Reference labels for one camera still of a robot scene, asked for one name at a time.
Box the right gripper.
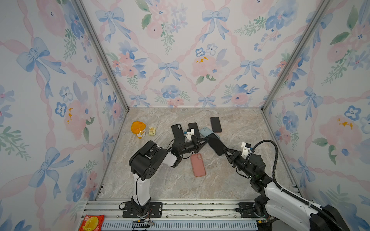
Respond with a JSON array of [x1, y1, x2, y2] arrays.
[[224, 147, 255, 181]]

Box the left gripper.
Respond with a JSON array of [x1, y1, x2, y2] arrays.
[[178, 138, 209, 157]]

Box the black phone screen up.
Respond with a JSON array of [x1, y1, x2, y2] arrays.
[[206, 133, 227, 156]]

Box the pink phone case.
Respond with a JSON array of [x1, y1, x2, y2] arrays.
[[190, 153, 206, 178]]

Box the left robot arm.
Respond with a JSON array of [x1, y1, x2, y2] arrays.
[[129, 137, 209, 217]]

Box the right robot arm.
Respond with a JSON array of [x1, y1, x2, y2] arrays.
[[223, 148, 349, 231]]

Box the light blue phone case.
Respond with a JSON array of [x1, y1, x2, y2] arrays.
[[199, 127, 214, 137]]

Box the black phone middle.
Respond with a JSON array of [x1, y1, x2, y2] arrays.
[[188, 122, 201, 138]]

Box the black phone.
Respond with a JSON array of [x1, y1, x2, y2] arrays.
[[210, 117, 222, 133], [188, 122, 201, 138]]

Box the black phone far right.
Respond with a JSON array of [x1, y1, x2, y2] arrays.
[[210, 117, 222, 133]]

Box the small yellow snack packet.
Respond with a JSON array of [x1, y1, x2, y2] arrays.
[[148, 127, 156, 136]]

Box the orange lid yogurt cup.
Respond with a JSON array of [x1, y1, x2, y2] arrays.
[[131, 121, 146, 139]]

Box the red chip bag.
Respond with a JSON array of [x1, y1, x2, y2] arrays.
[[79, 215, 105, 231]]

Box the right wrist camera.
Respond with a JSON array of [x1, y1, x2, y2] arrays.
[[241, 142, 253, 160]]

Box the black phone case with camera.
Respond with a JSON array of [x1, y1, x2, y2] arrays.
[[171, 124, 185, 144]]

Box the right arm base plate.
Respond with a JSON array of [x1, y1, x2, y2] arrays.
[[235, 202, 268, 218]]

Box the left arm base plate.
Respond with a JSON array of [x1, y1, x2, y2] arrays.
[[119, 201, 163, 218]]

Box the aluminium rail frame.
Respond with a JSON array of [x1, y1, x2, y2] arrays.
[[77, 198, 329, 231]]

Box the black corrugated cable hose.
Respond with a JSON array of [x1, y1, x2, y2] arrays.
[[251, 140, 347, 231]]

